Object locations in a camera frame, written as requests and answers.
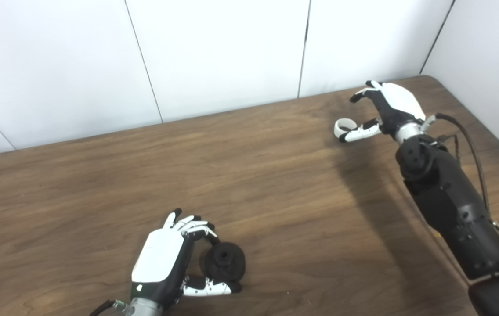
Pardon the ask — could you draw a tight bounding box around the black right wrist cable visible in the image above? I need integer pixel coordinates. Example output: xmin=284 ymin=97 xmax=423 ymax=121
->
xmin=423 ymin=113 xmax=492 ymax=218

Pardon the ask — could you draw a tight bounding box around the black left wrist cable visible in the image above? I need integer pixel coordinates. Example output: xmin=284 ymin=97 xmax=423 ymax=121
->
xmin=89 ymin=299 xmax=131 ymax=316

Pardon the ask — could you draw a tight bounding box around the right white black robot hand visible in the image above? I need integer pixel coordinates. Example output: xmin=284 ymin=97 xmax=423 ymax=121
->
xmin=339 ymin=80 xmax=427 ymax=143

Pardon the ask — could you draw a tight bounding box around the round black part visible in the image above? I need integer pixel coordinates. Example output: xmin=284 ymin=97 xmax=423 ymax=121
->
xmin=200 ymin=241 xmax=246 ymax=284

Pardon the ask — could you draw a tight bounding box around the white ring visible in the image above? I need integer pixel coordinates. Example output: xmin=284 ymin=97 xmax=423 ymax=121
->
xmin=334 ymin=118 xmax=360 ymax=139

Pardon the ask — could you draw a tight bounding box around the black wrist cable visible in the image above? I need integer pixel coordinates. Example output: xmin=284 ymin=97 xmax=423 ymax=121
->
xmin=89 ymin=299 xmax=131 ymax=316
xmin=423 ymin=113 xmax=492 ymax=218

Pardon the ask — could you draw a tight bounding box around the thin black wrist wire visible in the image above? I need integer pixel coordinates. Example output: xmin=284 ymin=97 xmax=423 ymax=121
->
xmin=434 ymin=134 xmax=461 ymax=165

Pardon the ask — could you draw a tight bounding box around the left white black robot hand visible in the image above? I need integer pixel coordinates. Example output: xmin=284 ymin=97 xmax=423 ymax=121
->
xmin=130 ymin=208 xmax=242 ymax=304

